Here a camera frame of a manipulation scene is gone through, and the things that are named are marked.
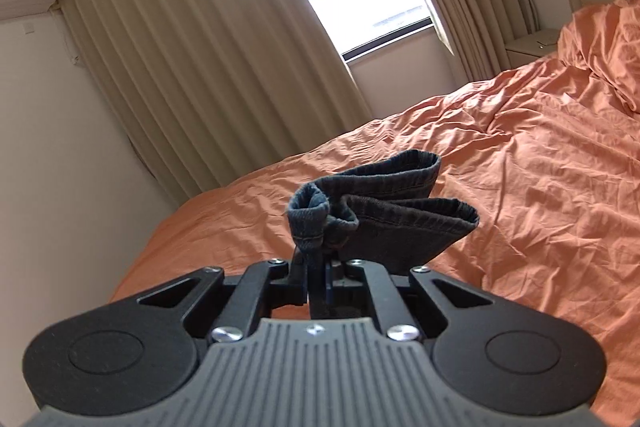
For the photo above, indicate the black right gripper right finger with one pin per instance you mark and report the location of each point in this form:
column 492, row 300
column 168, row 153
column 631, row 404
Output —
column 358, row 288

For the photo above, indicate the blue denim jeans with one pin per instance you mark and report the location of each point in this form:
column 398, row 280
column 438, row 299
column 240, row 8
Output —
column 381, row 212

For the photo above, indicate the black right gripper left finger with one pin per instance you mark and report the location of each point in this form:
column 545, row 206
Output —
column 241, row 302

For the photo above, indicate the beige bedside table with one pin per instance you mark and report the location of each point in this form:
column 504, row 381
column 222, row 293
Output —
column 528, row 49

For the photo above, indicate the orange bed sheet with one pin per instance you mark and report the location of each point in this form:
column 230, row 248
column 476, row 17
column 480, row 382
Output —
column 547, row 153

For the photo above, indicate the beige left curtain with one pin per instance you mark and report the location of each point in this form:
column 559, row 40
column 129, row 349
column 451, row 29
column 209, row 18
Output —
column 210, row 90

